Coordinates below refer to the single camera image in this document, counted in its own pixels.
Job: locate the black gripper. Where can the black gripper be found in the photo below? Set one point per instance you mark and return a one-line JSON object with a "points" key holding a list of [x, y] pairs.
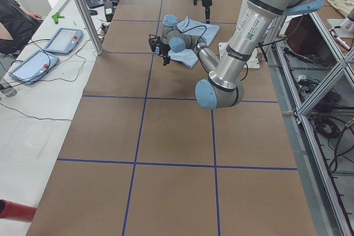
{"points": [[206, 2], [165, 50]]}

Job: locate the seated person in black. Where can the seated person in black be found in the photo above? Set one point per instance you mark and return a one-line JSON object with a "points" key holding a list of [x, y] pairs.
{"points": [[17, 26]]}

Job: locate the teach pendant tablet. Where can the teach pendant tablet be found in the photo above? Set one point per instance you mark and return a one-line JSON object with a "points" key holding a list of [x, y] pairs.
{"points": [[34, 67], [64, 41]]}

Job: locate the aluminium frame post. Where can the aluminium frame post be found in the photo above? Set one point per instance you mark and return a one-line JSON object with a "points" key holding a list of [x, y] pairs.
{"points": [[84, 12]]}

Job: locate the aluminium truss frame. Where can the aluminium truss frame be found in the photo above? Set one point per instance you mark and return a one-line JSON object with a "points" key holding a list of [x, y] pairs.
{"points": [[314, 80]]}

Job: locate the red cylinder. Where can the red cylinder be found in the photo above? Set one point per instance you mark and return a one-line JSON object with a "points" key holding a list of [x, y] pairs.
{"points": [[17, 212]]}

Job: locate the light blue t-shirt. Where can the light blue t-shirt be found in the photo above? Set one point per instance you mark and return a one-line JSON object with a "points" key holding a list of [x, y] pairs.
{"points": [[186, 38]]}

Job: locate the green plastic tool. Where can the green plastic tool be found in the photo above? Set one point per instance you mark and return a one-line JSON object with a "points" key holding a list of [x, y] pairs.
{"points": [[56, 16]]}

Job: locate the white metal base plate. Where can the white metal base plate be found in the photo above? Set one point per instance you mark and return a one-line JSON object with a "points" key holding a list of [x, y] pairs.
{"points": [[253, 61]]}

